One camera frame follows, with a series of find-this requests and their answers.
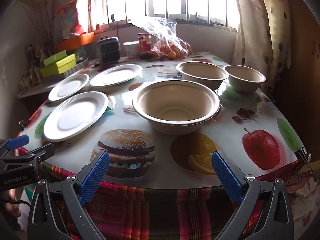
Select dried twigs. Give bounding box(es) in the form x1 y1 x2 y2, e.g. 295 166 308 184
27 0 60 55

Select grey small heater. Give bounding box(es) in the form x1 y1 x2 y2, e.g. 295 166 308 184
96 35 121 65

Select row of small bottles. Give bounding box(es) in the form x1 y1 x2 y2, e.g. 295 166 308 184
20 65 42 88

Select white foam plate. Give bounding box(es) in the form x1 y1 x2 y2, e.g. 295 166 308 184
90 64 143 87
48 73 90 102
43 91 109 142

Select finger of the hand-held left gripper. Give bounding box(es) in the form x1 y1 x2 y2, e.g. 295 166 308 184
0 143 56 167
0 134 30 155

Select person's left hand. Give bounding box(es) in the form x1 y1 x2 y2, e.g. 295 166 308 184
5 187 22 218

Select grey chevron box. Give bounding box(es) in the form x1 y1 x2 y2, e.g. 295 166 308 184
64 57 89 78

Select orange box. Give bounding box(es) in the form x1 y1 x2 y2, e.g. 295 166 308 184
55 32 95 52

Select fruit printed tablecloth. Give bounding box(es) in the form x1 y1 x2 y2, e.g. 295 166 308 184
15 51 304 189

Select pile of oranges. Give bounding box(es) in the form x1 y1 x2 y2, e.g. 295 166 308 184
152 40 193 60

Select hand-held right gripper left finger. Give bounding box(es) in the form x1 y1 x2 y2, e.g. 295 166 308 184
27 151 110 240

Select barred window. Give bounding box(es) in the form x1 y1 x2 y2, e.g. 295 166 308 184
90 0 240 30

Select clear plastic bag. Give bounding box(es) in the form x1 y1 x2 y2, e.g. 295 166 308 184
131 16 193 60

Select small beige paper bowl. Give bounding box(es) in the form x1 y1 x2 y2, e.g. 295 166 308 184
223 64 266 92

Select white shelf board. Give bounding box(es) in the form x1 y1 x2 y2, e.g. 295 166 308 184
16 76 65 98

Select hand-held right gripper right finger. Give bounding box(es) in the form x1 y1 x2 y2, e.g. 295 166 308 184
211 151 294 240

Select red gift bag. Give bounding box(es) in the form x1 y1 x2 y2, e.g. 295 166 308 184
55 0 92 39

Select spotted beige curtain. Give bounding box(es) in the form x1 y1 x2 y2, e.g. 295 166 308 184
231 0 292 95

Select thick lime green box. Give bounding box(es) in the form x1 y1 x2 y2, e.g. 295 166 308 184
40 54 77 78

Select flat lime green box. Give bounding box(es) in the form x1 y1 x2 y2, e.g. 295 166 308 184
43 50 67 67

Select brown wooden cabinet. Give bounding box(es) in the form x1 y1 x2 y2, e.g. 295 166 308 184
272 0 320 140

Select white plastic tub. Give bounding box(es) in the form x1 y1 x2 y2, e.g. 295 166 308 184
124 41 139 59

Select red label glass jar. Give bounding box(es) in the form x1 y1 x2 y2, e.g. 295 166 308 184
137 33 152 60

